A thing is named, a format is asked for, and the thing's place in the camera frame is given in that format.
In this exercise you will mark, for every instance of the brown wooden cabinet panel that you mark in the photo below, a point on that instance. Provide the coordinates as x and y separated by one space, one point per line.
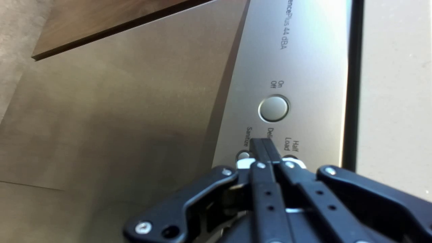
101 23

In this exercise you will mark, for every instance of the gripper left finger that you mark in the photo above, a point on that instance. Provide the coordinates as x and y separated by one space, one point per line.
266 195

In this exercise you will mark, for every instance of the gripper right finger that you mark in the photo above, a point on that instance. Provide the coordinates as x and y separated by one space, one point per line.
371 199

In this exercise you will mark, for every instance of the stainless steel dishwasher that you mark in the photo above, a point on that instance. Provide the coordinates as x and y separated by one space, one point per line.
141 118

